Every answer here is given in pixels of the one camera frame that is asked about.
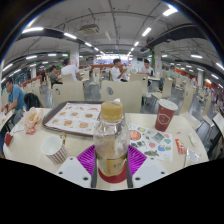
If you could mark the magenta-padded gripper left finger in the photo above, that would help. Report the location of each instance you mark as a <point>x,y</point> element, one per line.
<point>73,171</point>

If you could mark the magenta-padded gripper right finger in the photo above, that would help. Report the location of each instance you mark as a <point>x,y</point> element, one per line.
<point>150,170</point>

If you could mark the clear bottle with tan cap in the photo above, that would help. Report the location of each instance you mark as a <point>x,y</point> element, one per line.
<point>111,146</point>

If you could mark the colourful sticker sheet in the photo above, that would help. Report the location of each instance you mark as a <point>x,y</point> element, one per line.
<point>153,143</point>

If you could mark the red printed sachet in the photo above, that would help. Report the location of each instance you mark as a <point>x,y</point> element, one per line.
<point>180,146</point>

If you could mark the clear plastic wrapper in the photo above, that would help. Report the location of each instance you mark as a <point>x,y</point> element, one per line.
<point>193,158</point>

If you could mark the small white packet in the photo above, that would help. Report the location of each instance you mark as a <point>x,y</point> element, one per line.
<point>192,139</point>

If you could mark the dark tray with paper liner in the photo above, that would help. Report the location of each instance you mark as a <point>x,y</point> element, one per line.
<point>73,118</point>

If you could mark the red paper cup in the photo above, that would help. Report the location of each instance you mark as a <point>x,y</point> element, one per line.
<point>165,116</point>

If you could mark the small red sauce packet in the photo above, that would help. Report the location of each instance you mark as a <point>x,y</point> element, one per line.
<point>30,131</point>

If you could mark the crumpled food wrapper bag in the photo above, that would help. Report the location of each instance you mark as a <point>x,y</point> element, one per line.
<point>32,118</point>

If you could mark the beige chair with round hole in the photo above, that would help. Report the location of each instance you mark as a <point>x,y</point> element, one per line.
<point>128,95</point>
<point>68,94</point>

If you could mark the black backpack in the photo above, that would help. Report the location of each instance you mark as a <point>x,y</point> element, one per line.
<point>31,101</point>

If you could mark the beige chairs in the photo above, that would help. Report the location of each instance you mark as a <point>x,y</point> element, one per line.
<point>166,87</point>

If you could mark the person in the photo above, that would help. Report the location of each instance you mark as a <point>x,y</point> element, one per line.
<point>53,77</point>
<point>115,72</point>
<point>16,98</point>
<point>146,69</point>
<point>70,70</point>

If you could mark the ceiling lights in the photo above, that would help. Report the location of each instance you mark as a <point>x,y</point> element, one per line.
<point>146,31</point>

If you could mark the ceiling air conditioner unit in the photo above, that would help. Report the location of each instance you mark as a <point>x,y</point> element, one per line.
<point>90,29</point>

